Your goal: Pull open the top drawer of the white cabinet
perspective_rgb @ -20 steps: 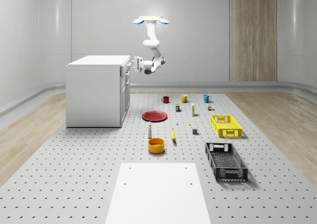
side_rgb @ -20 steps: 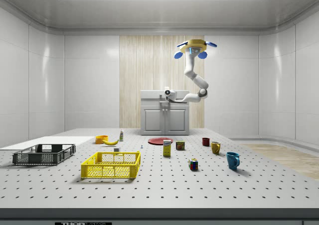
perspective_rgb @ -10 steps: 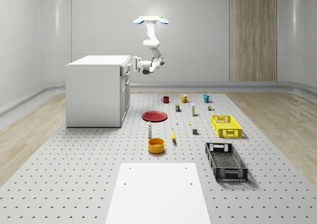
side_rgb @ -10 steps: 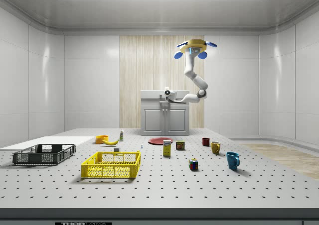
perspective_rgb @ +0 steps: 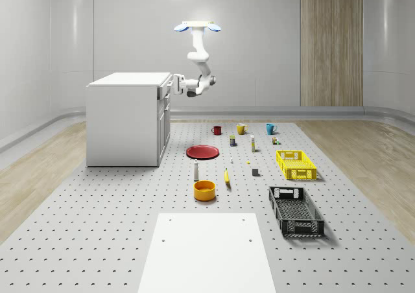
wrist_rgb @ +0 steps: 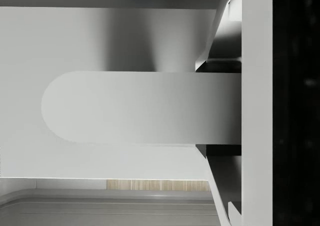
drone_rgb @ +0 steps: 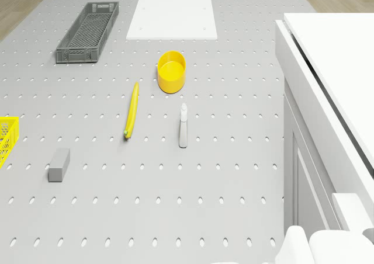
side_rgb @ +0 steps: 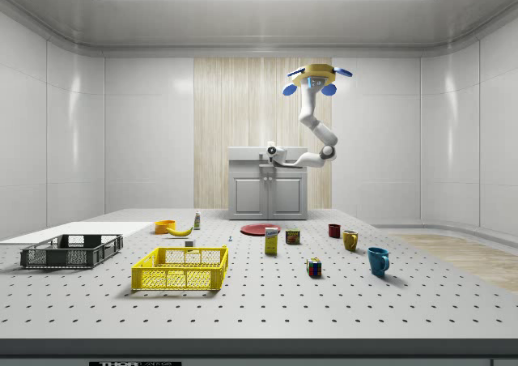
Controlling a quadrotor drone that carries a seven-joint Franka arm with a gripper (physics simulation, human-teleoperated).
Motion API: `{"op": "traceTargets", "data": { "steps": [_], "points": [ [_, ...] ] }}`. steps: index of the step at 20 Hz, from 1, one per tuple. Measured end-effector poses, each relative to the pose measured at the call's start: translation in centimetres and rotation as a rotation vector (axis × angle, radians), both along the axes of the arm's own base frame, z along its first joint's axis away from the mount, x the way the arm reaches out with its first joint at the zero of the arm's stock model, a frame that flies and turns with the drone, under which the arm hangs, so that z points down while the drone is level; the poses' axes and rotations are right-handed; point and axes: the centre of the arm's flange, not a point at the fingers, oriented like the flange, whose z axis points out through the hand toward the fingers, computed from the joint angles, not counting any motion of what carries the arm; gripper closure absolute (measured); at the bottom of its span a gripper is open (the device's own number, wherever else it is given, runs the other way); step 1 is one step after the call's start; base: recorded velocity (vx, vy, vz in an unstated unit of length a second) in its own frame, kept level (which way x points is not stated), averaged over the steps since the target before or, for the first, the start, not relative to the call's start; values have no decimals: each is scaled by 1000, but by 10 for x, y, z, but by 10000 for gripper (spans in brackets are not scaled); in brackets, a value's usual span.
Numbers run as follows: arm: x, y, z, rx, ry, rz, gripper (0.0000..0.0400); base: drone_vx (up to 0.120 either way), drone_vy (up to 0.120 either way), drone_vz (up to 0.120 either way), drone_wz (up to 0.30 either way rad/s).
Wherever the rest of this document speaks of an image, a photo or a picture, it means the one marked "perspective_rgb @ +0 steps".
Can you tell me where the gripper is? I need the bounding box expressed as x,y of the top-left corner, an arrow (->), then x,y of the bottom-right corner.
168,73 -> 187,96

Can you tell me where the drone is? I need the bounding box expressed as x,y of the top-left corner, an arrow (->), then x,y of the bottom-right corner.
174,20 -> 222,34

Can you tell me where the white cabinet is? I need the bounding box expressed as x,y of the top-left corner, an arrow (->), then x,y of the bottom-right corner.
86,71 -> 172,168

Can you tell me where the red plate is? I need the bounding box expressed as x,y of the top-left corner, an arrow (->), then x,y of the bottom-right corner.
185,145 -> 220,160

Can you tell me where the yellow bowl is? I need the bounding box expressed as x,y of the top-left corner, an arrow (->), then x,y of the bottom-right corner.
193,180 -> 217,203

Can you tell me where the yellow basket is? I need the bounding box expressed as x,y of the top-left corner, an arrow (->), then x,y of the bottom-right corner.
276,150 -> 318,181

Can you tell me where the white board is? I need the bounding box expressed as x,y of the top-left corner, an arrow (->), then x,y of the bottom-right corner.
137,213 -> 277,293

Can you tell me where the dark grey basket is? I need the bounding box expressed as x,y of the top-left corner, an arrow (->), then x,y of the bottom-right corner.
268,186 -> 326,239

